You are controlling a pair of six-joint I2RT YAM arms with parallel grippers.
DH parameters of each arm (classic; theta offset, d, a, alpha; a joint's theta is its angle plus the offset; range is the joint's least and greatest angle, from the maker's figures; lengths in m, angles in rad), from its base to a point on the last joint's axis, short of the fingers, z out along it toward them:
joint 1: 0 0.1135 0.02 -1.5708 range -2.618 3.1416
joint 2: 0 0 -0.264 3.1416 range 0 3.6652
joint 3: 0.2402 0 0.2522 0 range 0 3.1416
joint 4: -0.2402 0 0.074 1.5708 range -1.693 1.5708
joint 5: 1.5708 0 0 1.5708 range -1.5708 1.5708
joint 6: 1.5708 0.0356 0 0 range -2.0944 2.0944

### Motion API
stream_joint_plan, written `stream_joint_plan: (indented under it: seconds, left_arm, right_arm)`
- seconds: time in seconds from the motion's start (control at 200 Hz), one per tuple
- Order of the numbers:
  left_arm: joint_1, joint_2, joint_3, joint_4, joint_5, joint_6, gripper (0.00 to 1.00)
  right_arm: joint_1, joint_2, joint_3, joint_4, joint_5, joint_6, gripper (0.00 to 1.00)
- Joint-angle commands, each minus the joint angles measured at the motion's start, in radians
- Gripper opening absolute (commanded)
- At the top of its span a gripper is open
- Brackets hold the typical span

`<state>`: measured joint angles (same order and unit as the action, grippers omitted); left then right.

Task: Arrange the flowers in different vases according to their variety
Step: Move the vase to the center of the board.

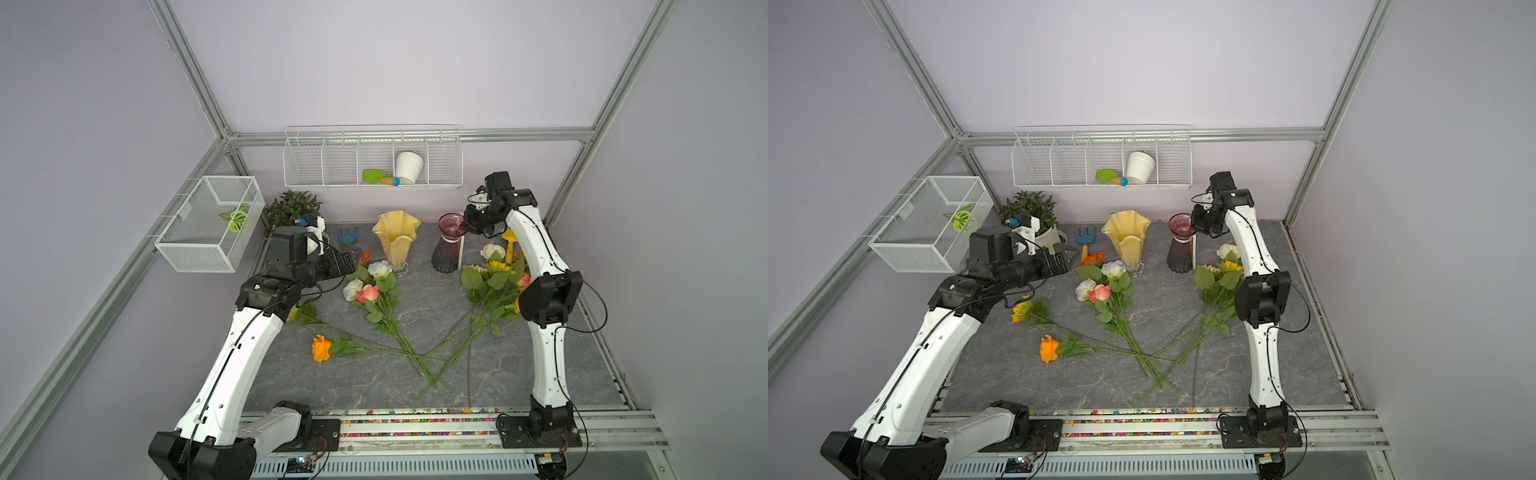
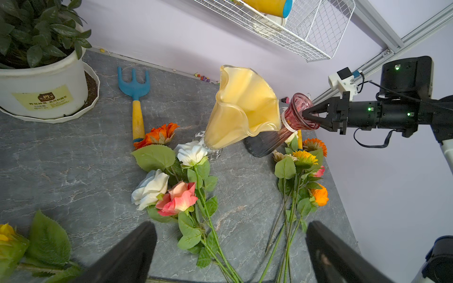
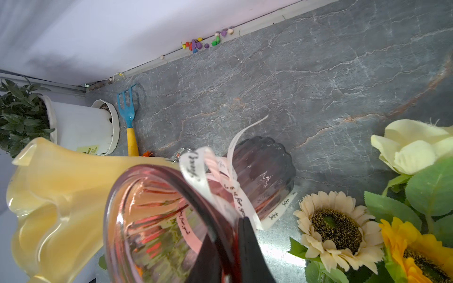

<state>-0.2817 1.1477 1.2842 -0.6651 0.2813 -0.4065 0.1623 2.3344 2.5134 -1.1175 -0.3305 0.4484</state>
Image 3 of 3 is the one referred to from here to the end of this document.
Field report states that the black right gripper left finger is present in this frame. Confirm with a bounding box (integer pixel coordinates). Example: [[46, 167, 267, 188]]
[[185, 233, 227, 283]]

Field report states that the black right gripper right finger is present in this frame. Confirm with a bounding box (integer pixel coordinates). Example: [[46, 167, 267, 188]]
[[238, 217, 276, 283]]

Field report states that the dark red glass vase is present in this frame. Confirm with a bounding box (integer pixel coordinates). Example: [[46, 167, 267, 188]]
[[104, 136, 296, 283]]

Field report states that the yellow ruffled glass vase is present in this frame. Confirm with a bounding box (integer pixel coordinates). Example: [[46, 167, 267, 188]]
[[7, 138, 177, 283]]

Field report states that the yellow sunflower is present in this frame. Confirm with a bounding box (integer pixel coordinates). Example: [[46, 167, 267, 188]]
[[379, 217, 453, 283]]

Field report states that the cream sunflower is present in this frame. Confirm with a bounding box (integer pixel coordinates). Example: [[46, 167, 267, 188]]
[[293, 191, 384, 274]]

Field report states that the potted green plant white pot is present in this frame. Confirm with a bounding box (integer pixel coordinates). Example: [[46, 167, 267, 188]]
[[1, 79, 120, 158]]

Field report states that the blue yellow toy rake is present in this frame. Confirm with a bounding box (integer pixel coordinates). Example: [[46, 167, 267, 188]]
[[117, 84, 139, 156]]

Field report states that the cream white rose right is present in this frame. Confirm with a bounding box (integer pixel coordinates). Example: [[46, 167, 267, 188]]
[[370, 119, 453, 175]]

